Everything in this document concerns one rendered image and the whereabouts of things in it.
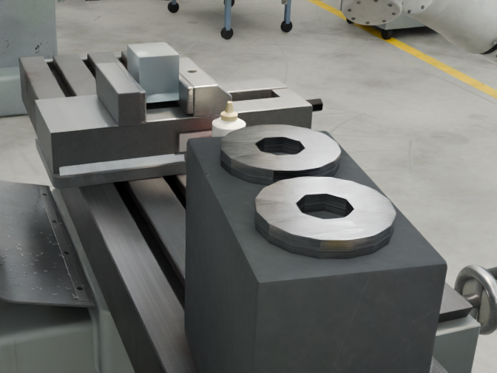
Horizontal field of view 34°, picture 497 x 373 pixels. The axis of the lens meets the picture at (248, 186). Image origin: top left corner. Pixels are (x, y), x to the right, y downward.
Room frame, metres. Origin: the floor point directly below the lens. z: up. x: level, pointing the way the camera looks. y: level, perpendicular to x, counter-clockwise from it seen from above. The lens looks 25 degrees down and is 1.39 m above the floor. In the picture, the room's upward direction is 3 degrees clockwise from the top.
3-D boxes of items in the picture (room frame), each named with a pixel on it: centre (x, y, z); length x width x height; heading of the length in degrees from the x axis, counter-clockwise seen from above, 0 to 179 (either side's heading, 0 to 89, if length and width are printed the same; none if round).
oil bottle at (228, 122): (0.91, 0.03, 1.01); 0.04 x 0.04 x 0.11
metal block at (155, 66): (1.00, 0.13, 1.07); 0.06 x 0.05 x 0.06; 23
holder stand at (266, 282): (0.51, -0.04, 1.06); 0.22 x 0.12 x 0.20; 16
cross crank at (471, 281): (1.13, -0.36, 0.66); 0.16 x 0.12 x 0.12; 113
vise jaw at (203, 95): (1.02, 0.08, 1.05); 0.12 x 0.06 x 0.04; 23
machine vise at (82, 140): (1.01, 0.10, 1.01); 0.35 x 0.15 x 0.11; 113
